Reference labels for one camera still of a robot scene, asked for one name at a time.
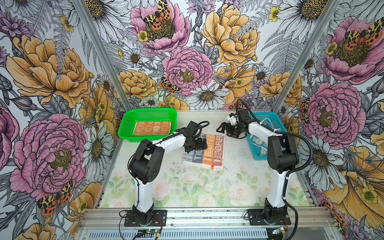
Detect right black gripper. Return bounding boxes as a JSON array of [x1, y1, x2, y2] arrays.
[[216, 121, 247, 139]]

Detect cream orange patterned towel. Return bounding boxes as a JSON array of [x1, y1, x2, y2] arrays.
[[182, 134, 225, 171]]

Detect teal plastic basket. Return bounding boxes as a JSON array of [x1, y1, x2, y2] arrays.
[[247, 112, 287, 161]]

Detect orange bunny towel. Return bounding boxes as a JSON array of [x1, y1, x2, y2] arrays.
[[133, 121, 172, 136]]

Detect green plastic basket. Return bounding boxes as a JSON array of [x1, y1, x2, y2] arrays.
[[118, 108, 178, 142]]

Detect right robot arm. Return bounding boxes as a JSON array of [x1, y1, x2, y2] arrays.
[[216, 109, 299, 226]]

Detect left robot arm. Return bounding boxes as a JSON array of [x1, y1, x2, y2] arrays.
[[124, 121, 210, 227]]

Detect blue white patterned towel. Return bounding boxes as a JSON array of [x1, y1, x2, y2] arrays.
[[248, 118, 278, 160]]

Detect green circuit board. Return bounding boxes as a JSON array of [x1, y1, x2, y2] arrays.
[[138, 229, 160, 235]]

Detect white vented strip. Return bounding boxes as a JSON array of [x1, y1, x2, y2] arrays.
[[82, 228, 268, 240]]

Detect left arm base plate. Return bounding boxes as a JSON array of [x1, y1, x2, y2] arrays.
[[124, 210, 168, 227]]

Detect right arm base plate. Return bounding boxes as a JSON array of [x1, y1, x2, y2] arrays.
[[244, 209, 292, 226]]

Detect aluminium front rail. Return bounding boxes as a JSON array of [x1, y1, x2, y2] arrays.
[[79, 206, 335, 230]]

